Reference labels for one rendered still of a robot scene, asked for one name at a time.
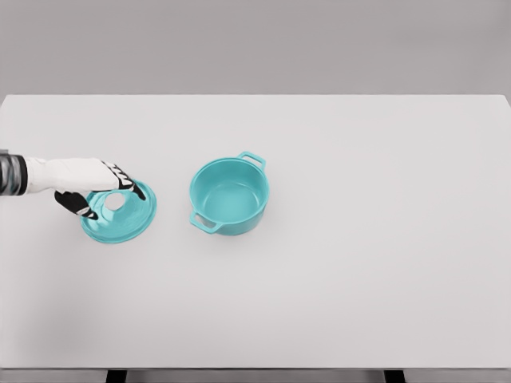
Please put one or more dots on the teal pot lid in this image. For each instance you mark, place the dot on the teal pot lid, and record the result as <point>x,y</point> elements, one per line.
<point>123,221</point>

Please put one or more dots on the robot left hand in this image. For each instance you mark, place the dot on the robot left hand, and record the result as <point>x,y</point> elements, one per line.
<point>85,174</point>

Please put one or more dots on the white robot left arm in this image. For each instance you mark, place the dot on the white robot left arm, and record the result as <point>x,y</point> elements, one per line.
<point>34,175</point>

